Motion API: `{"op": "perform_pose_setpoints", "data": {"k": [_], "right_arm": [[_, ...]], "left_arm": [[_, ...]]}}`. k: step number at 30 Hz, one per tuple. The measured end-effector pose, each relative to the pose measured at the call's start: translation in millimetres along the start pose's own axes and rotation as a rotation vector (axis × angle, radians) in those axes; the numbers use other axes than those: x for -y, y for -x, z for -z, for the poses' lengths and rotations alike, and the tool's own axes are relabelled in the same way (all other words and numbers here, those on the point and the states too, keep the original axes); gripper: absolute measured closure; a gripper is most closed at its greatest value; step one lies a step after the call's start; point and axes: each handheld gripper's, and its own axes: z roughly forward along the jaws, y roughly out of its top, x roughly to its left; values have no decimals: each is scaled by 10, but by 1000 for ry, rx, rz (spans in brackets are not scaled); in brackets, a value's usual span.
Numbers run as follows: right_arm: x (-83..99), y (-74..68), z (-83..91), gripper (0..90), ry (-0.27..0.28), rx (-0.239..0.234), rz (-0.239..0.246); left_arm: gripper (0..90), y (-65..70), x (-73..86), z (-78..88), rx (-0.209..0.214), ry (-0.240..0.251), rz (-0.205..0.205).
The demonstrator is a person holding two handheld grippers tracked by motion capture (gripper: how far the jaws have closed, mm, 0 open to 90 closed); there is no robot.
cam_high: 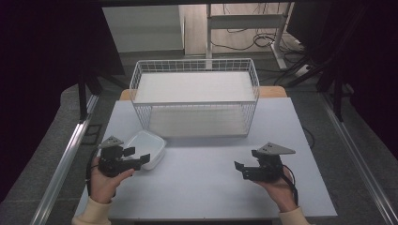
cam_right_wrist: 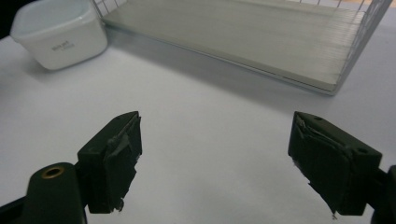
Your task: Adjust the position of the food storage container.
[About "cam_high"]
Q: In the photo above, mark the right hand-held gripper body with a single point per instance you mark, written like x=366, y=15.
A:
x=267, y=167

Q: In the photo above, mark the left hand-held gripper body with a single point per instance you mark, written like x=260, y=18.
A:
x=109, y=162

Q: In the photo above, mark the white plastic food container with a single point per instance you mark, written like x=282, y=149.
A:
x=150, y=148

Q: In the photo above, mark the person's left hand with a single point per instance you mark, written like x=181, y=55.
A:
x=103, y=186

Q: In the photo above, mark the person's right hand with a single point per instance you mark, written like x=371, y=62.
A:
x=280, y=192

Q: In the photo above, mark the black metal stand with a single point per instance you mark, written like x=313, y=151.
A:
x=338, y=100
x=83, y=100

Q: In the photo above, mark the white power strip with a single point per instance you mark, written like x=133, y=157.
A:
x=303, y=70

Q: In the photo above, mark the dark curtain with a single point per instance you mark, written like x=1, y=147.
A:
x=40, y=78
x=369, y=62

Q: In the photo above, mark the grey board panel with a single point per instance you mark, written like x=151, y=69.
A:
x=140, y=28

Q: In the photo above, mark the black square floor frame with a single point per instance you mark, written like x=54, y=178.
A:
x=92, y=134

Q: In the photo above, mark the aluminium rail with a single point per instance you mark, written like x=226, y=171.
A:
x=359, y=162
x=62, y=168

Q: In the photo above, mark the white desk frame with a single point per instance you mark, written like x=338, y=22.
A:
x=244, y=22

